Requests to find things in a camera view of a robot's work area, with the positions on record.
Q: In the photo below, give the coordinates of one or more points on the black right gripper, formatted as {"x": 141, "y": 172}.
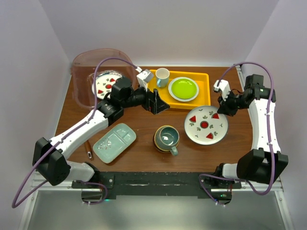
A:
{"x": 224, "y": 109}

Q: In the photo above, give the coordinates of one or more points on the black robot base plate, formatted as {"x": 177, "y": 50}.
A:
{"x": 114, "y": 184}

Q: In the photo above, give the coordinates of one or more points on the lime green small plate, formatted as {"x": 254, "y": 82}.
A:
{"x": 184, "y": 88}

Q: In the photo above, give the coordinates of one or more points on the teal glazed mug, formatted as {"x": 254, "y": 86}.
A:
{"x": 170, "y": 136}

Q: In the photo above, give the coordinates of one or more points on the mint green divided dish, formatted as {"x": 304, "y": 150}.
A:
{"x": 114, "y": 142}

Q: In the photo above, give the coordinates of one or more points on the wooden handled metal scraper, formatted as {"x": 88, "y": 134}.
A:
{"x": 88, "y": 150}

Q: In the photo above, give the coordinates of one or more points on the white scalloped plate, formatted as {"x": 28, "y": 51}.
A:
{"x": 182, "y": 100}

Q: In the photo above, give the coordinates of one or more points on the teal rim lettered plate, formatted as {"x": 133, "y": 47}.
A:
{"x": 109, "y": 74}

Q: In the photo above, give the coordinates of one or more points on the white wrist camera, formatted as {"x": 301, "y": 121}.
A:
{"x": 144, "y": 78}
{"x": 223, "y": 87}

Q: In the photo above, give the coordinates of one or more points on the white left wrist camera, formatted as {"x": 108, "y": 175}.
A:
{"x": 144, "y": 78}

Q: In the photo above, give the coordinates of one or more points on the light blue ceramic mug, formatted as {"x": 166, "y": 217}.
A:
{"x": 162, "y": 77}

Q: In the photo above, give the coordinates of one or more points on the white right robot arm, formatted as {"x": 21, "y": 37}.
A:
{"x": 264, "y": 162}

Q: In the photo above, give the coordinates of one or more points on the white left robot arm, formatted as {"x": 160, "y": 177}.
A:
{"x": 51, "y": 156}

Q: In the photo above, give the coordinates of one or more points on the strawberry pattern white plate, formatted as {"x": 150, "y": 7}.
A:
{"x": 103, "y": 86}

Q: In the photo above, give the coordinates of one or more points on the yellow plastic tray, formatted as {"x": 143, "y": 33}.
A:
{"x": 203, "y": 97}

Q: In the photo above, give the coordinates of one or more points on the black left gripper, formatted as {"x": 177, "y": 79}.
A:
{"x": 153, "y": 103}

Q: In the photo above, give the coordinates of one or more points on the aluminium frame rail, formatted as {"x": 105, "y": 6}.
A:
{"x": 41, "y": 178}

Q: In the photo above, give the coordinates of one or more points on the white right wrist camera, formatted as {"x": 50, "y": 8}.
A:
{"x": 223, "y": 87}

